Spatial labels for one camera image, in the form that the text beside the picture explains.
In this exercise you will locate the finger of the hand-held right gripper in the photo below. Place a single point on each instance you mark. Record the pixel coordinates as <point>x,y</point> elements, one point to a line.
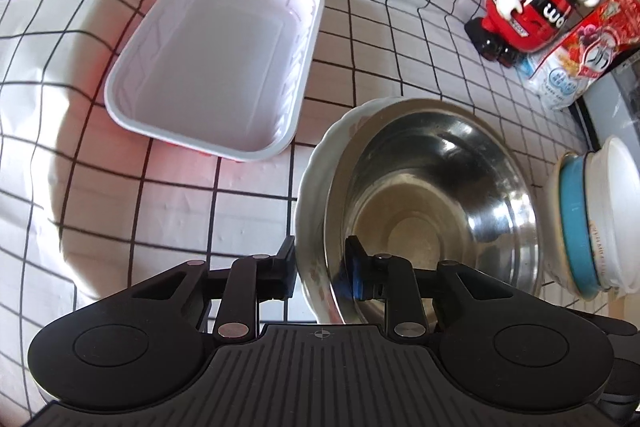
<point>625,326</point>

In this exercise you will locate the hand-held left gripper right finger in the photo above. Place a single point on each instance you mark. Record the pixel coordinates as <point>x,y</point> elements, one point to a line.
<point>356,268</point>

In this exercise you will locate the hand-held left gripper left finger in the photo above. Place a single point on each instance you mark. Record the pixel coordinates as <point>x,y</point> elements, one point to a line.
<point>289,278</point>

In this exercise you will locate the stainless steel bowl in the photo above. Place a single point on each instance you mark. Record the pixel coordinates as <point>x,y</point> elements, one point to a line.
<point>430,197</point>

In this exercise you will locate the blue bowl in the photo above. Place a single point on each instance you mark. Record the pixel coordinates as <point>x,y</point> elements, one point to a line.
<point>575,222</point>

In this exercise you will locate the white checked tablecloth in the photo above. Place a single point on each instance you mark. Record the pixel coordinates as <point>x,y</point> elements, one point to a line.
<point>150,207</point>

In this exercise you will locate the white rectangular plastic tray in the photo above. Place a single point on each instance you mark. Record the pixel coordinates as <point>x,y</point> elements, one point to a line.
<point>210,62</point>

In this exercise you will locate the red cereal bag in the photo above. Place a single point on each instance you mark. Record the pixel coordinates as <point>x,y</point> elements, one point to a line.
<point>580,62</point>

